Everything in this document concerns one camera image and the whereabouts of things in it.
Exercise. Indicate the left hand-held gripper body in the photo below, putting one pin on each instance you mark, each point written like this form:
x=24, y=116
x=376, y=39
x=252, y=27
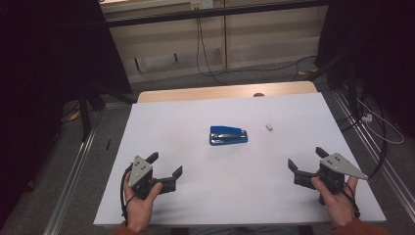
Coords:
x=140, y=169

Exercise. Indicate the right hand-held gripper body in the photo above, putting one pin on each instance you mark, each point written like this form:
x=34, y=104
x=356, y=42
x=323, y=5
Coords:
x=339, y=164

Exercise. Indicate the small grey staple strip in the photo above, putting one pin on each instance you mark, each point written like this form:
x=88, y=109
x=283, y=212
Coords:
x=268, y=127

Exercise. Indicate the blue stapler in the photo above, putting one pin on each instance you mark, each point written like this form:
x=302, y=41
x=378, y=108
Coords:
x=228, y=131

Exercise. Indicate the person's right hand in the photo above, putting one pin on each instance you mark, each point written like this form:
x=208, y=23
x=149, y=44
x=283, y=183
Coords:
x=339, y=205

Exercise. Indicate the person's left hand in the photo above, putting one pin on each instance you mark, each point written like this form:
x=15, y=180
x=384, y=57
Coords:
x=140, y=212

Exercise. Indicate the small black stick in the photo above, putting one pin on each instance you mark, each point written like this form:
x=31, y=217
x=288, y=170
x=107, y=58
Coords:
x=108, y=144

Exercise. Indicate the white table sheet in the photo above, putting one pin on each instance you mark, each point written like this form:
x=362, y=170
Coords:
x=228, y=182

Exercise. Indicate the white power adapter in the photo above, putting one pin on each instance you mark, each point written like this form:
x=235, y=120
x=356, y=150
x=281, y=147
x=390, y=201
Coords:
x=367, y=117

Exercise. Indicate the black tripod stand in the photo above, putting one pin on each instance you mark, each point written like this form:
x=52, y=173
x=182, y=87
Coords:
x=85, y=120

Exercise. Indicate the dark round table grommet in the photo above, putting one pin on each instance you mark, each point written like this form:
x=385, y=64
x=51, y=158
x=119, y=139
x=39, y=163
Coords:
x=258, y=95

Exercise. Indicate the person's grey trousers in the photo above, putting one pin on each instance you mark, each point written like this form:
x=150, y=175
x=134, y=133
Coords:
x=244, y=231

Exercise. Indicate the yellow tape strip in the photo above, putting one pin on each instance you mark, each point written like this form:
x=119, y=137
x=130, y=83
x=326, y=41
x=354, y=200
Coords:
x=75, y=115
x=308, y=71

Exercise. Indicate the black stand leg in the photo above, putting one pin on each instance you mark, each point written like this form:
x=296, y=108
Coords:
x=326, y=67

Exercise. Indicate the black curtain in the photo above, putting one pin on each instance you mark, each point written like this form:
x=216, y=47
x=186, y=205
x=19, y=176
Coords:
x=39, y=65
x=385, y=49

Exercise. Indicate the black horizontal bar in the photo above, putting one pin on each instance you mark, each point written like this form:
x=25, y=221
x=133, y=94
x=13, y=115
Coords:
x=208, y=12

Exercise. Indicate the metal floor rail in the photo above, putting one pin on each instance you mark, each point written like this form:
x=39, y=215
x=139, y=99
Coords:
x=70, y=186
x=394, y=182

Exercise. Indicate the white wall socket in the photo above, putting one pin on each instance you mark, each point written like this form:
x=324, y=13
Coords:
x=202, y=4

